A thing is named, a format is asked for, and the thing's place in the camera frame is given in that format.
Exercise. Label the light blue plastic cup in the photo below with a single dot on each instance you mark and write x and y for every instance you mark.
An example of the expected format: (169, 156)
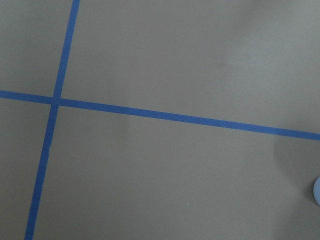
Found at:
(316, 190)

